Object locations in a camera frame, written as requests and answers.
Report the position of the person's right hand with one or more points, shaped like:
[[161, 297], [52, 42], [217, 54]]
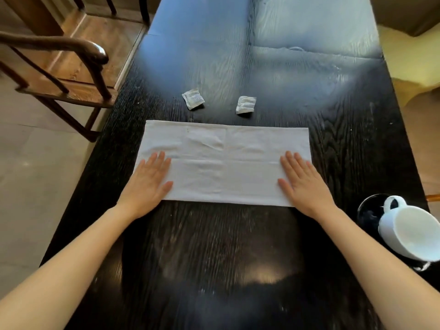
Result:
[[306, 189]]

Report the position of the person's left hand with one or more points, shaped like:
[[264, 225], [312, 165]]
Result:
[[146, 189]]

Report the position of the black saucer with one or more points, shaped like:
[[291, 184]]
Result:
[[367, 213]]

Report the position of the white cloth napkin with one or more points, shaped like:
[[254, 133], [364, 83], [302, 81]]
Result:
[[223, 161]]

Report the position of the white sachet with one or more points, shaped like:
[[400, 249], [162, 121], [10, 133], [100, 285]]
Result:
[[193, 98], [245, 105]]

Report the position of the white cup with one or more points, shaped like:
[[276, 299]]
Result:
[[412, 230]]

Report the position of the person's left forearm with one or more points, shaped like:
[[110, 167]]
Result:
[[62, 271]]

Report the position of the person's right forearm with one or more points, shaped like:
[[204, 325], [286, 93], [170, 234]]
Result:
[[385, 271]]

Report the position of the black wooden table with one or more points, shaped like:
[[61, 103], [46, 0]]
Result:
[[223, 257]]

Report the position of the dark wooden armchair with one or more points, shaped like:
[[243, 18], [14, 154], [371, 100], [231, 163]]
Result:
[[92, 51]]

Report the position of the yellow covered chair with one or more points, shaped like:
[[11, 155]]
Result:
[[412, 58]]

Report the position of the pink chair with gold frame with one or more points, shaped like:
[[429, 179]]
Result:
[[433, 197]]

